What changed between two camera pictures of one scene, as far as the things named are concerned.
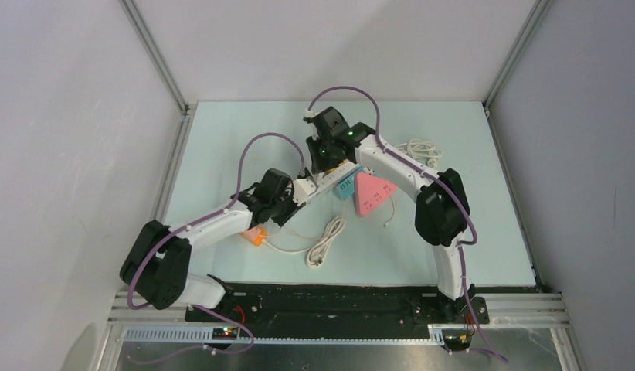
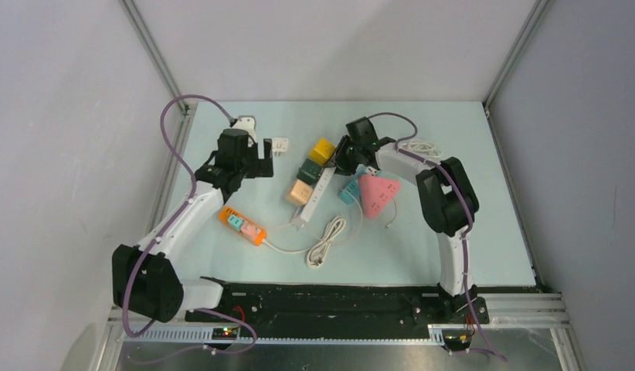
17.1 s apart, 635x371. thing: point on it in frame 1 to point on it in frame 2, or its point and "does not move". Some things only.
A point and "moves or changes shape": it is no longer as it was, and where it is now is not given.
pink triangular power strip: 371,191 moves or changes shape
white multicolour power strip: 305,188 to 306,211
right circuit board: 456,339 does not move
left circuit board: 227,333 does not move
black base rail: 335,305 does not move
